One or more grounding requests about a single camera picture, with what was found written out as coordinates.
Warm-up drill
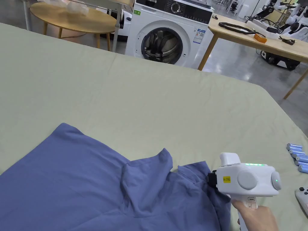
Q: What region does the round wooden table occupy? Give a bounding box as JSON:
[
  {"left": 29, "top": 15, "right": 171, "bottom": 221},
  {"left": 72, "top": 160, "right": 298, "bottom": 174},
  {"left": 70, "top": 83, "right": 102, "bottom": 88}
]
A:
[{"left": 30, "top": 1, "right": 118, "bottom": 52}]

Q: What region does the white humanoid robot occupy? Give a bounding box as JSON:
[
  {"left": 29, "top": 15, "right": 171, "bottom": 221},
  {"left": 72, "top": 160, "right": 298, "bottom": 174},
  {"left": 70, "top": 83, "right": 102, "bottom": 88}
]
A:
[{"left": 279, "top": 0, "right": 308, "bottom": 42}]

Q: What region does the white hand controller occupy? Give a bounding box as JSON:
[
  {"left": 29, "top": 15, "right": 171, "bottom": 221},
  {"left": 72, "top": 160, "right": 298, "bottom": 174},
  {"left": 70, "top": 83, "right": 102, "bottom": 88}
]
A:
[{"left": 295, "top": 185, "right": 308, "bottom": 213}]

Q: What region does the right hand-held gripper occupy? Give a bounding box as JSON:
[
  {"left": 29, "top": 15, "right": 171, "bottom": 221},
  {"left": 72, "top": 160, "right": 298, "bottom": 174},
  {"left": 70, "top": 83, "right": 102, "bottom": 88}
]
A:
[{"left": 207, "top": 152, "right": 283, "bottom": 231}]

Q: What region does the person's right hand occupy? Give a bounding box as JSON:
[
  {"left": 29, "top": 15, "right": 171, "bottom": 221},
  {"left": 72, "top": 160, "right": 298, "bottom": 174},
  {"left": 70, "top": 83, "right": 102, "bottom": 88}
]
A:
[{"left": 231, "top": 199, "right": 280, "bottom": 231}]

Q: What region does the rectangular wooden table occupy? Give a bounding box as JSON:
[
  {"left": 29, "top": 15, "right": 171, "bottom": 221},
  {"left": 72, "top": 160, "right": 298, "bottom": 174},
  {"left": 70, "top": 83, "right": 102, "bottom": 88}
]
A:
[{"left": 198, "top": 13, "right": 308, "bottom": 100}]

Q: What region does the white washing machine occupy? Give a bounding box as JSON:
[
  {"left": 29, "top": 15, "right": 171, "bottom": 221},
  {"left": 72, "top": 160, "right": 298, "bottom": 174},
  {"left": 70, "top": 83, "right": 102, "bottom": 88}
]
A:
[{"left": 125, "top": 0, "right": 214, "bottom": 68}]

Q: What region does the blue shirt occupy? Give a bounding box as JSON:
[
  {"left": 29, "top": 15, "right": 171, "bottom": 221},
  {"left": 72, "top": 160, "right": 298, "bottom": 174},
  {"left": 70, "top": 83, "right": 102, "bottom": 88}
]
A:
[{"left": 0, "top": 122, "right": 233, "bottom": 231}]

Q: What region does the bed with pale green sheet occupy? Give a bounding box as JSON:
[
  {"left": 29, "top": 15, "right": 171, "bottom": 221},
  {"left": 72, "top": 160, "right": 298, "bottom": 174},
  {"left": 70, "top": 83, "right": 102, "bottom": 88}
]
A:
[{"left": 0, "top": 22, "right": 308, "bottom": 231}]

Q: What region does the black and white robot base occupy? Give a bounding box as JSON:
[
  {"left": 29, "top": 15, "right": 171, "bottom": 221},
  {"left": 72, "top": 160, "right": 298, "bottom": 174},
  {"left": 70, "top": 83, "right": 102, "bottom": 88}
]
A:
[{"left": 260, "top": 50, "right": 301, "bottom": 71}]

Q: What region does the small white wheeled robot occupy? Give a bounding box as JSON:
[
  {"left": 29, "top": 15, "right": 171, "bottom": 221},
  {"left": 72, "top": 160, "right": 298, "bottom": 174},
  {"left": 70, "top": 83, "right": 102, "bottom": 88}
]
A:
[{"left": 119, "top": 10, "right": 133, "bottom": 42}]

